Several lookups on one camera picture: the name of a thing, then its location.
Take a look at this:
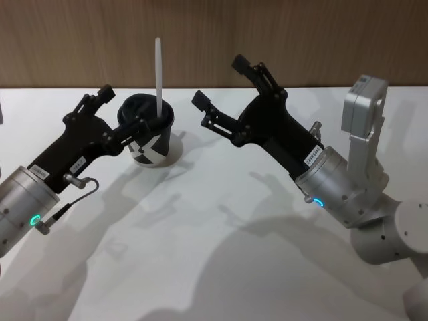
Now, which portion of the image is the white flat stirring stick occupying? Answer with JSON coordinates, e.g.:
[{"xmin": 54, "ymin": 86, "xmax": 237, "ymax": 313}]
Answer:
[{"xmin": 154, "ymin": 37, "xmax": 165, "ymax": 120}]

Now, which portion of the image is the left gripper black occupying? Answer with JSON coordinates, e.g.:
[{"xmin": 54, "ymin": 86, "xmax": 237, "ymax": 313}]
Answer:
[{"xmin": 27, "ymin": 84, "xmax": 167, "ymax": 195}]

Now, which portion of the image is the black paper cup white print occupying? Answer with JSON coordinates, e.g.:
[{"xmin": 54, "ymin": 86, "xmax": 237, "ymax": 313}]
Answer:
[{"xmin": 116, "ymin": 93, "xmax": 176, "ymax": 168}]

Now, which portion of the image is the thin dark wrist cable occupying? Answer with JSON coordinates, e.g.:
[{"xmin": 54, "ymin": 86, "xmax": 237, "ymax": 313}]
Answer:
[{"xmin": 34, "ymin": 173, "xmax": 102, "ymax": 235}]

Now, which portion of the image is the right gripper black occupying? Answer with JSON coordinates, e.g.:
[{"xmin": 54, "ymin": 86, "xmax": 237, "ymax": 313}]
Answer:
[{"xmin": 191, "ymin": 53, "xmax": 324, "ymax": 179}]

